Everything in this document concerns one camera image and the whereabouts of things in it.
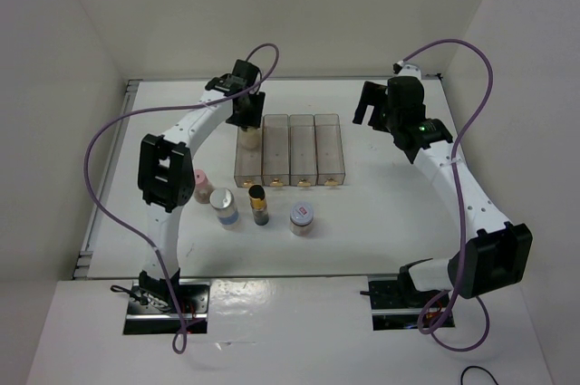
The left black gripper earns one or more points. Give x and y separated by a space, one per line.
254 118

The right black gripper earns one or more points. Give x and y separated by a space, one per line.
372 94

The yellow lid spice bottle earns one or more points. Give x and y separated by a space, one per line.
249 138

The black gold pepper bottle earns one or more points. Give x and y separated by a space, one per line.
257 198

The pink lid spice bottle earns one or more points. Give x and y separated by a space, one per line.
203 188

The silver lid blue label bottle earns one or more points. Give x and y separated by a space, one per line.
223 202

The short jar red label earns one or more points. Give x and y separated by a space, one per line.
301 218

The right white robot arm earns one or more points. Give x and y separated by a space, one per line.
496 250

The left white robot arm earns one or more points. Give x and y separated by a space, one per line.
166 174

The clear drawer bin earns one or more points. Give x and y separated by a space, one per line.
329 150
275 163
248 166
303 169

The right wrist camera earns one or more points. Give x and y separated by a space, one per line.
404 69

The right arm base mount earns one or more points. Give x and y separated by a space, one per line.
392 309

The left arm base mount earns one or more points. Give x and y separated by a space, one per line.
147 315

